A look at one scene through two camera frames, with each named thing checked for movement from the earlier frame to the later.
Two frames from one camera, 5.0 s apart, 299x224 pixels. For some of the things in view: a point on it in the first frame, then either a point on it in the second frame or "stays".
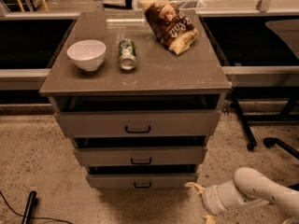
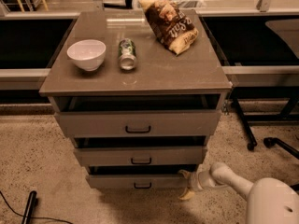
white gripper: (211, 198) to (195, 181)
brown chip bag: (172, 28) stays
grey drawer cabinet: (145, 127) stays
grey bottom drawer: (139, 181) stays
